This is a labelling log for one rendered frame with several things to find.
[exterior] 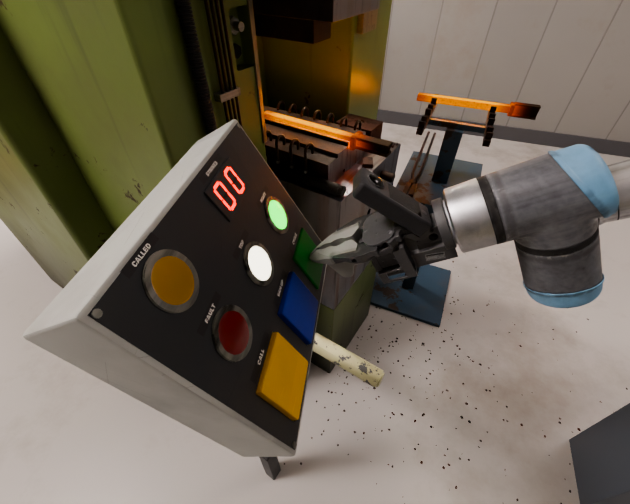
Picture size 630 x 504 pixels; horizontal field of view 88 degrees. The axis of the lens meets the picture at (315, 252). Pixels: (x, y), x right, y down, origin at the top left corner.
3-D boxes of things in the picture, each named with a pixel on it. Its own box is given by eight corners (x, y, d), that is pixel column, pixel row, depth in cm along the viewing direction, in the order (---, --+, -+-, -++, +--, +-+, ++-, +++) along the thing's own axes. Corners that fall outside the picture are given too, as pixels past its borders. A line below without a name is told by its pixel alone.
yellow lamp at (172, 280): (210, 287, 31) (199, 254, 28) (170, 321, 28) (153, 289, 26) (188, 273, 33) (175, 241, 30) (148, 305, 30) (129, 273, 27)
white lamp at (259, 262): (281, 269, 43) (279, 244, 40) (258, 292, 40) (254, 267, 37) (263, 259, 44) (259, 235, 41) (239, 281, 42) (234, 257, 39)
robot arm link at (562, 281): (591, 255, 50) (585, 188, 44) (615, 314, 42) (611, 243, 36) (520, 264, 55) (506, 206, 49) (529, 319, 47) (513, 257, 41)
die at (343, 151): (363, 156, 97) (366, 128, 91) (327, 188, 85) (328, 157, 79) (254, 124, 114) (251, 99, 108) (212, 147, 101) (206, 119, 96)
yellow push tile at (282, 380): (309, 361, 44) (278, 330, 39) (299, 420, 38) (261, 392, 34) (298, 363, 44) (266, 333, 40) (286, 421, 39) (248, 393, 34)
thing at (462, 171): (481, 168, 143) (482, 164, 142) (472, 219, 117) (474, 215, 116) (412, 154, 152) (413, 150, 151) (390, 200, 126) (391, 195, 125)
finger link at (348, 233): (324, 275, 55) (375, 261, 51) (306, 252, 52) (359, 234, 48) (326, 262, 58) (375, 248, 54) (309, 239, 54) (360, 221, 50)
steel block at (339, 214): (381, 246, 134) (401, 143, 103) (333, 310, 111) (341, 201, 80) (273, 203, 156) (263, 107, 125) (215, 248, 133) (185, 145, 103)
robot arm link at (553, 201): (628, 234, 36) (627, 155, 31) (503, 264, 41) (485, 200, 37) (589, 193, 43) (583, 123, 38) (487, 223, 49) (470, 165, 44)
